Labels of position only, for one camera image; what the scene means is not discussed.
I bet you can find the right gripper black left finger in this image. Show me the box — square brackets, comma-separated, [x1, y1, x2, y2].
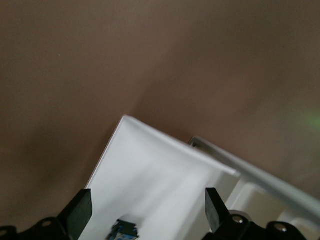
[57, 189, 94, 240]

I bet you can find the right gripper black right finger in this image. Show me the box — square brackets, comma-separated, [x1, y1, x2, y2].
[204, 187, 233, 233]

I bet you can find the green button with blue base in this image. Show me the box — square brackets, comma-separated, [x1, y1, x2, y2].
[109, 218, 140, 240]

